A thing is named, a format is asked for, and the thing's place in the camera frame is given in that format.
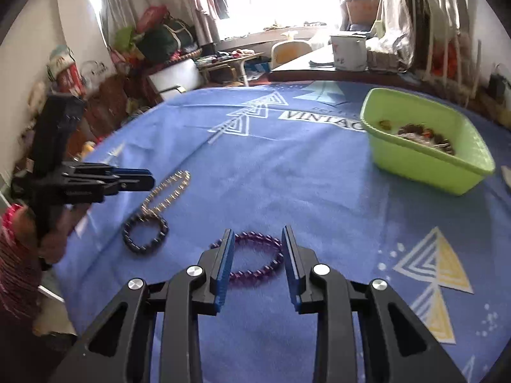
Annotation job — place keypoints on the person's left hand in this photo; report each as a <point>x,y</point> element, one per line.
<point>54,243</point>

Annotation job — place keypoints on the wooden armchair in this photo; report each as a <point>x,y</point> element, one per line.
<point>175,87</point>

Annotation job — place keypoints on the red printed bag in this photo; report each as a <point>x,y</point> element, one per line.
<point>66,75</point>

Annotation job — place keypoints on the white tote bag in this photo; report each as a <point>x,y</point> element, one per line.
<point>94,75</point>

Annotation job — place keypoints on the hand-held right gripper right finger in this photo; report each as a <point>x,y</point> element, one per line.
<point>291,275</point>

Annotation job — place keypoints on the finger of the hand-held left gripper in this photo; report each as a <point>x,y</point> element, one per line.
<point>131,171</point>
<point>119,187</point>

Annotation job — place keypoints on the small wooden table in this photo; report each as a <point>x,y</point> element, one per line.
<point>227,64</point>

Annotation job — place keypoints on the white enamel mug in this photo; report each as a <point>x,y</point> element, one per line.
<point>349,54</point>

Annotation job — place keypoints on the blue printed tablecloth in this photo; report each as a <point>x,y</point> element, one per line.
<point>299,187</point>

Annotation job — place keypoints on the green bag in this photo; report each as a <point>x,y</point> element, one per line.
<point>124,38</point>

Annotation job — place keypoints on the wooden slatted rack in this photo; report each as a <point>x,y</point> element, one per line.
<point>451,68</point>

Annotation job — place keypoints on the white pillow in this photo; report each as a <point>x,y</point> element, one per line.
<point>177,75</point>

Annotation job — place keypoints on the pile of beaded jewelry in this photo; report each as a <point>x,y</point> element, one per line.
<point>415,131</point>

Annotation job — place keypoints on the black duffel bag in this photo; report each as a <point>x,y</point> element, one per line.
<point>171,36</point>

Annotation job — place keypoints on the black monitor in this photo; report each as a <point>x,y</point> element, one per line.
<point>425,32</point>

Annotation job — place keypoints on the clear plastic packet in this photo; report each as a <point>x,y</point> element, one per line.
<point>381,56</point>

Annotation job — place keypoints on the dark wooden desk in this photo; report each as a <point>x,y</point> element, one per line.
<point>295,68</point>

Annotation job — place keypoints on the green plastic basket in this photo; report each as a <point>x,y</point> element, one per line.
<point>419,167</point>

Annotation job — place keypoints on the white plastic chair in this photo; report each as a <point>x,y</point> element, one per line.
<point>289,50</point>

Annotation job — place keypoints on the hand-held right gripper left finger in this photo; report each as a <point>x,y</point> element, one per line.
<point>221,275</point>

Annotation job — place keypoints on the black power adapter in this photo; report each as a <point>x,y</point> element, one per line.
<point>499,81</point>

